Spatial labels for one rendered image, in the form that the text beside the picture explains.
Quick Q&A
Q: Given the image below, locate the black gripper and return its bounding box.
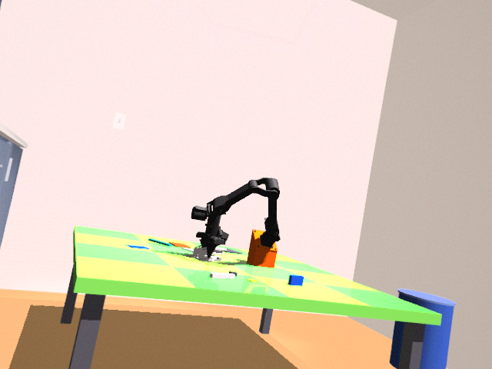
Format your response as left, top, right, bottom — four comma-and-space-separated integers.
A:
196, 221, 226, 258

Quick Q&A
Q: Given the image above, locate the small blue block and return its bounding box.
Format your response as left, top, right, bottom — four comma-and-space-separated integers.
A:
288, 274, 304, 287

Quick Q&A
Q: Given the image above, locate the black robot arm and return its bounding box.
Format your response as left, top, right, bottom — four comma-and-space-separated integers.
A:
191, 178, 281, 248

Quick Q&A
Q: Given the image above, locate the white flat bar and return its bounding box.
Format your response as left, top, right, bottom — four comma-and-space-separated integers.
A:
210, 272, 235, 279

